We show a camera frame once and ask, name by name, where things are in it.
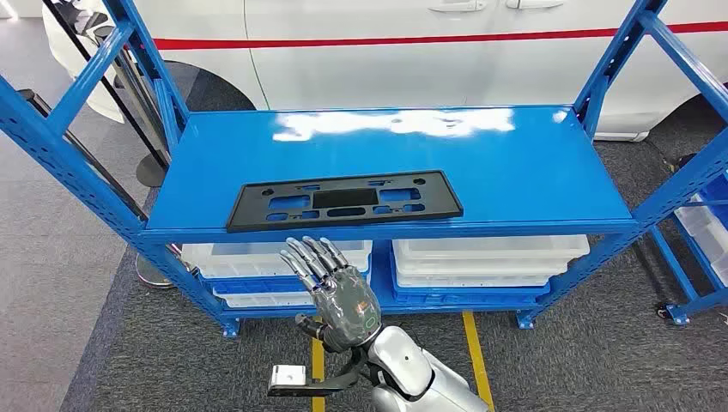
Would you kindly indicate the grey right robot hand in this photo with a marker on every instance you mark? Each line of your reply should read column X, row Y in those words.
column 347, row 313

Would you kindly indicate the black plastic plate frame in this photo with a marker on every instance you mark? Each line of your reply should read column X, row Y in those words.
column 443, row 199

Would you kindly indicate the blue metal shelf rack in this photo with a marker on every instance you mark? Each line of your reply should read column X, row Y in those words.
column 370, row 148

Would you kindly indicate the white car red stripe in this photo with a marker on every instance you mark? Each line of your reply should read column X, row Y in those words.
column 398, row 74

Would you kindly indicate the black barrier belt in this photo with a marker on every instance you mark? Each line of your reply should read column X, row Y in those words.
column 122, row 107

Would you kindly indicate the blue wheeled metal rack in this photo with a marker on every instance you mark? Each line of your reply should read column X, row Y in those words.
column 702, row 303

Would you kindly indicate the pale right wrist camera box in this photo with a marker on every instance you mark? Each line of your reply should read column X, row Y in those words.
column 287, row 376

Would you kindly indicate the stanchion post chrome base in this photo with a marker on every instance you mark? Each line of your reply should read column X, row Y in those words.
column 153, row 273

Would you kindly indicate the stanchion post dark base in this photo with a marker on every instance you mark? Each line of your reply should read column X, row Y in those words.
column 151, row 170

